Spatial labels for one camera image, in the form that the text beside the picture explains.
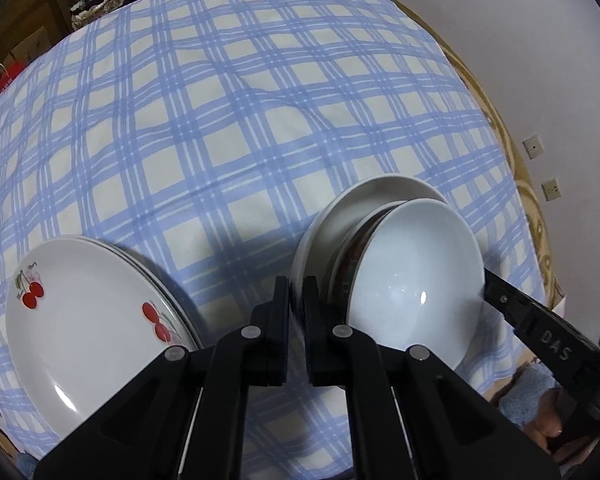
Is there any brown flower print blanket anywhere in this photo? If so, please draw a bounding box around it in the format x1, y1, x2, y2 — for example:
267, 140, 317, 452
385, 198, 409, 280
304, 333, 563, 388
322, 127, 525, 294
395, 0, 571, 321

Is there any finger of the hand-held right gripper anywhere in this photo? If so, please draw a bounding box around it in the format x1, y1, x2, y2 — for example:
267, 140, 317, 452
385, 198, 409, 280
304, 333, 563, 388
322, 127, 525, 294
481, 269, 538, 331

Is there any white cherry print plate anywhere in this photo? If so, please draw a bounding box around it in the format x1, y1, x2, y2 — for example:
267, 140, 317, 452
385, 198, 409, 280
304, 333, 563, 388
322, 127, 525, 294
4, 236, 201, 428
80, 237, 198, 348
95, 240, 203, 351

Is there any small white bowl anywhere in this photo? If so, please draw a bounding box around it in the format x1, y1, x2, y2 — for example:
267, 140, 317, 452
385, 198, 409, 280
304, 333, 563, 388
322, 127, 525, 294
307, 174, 451, 306

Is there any red paper bag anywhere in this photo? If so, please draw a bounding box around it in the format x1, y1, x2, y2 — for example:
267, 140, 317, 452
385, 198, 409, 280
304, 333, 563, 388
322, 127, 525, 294
0, 62, 26, 111

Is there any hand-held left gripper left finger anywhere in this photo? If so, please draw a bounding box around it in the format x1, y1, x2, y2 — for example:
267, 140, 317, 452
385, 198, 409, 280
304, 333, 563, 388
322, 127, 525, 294
32, 276, 291, 480

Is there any blue plaid cloth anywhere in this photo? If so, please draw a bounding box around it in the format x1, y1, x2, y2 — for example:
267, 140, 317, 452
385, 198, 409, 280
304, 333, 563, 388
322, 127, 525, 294
0, 0, 546, 466

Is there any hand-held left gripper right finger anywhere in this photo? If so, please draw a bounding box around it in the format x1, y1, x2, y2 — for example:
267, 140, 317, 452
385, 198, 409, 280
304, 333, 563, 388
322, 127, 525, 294
304, 275, 562, 480

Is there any person's right hand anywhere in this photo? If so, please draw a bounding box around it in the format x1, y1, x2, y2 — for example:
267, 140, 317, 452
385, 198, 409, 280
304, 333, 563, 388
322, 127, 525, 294
527, 405, 566, 443

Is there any cardboard box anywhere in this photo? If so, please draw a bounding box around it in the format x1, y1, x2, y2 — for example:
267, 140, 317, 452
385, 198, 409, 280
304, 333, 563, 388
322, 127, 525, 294
10, 25, 56, 68

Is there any blue fleece cloth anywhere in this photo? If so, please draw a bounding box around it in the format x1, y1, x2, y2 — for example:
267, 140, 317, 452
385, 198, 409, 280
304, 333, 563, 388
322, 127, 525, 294
497, 362, 563, 428

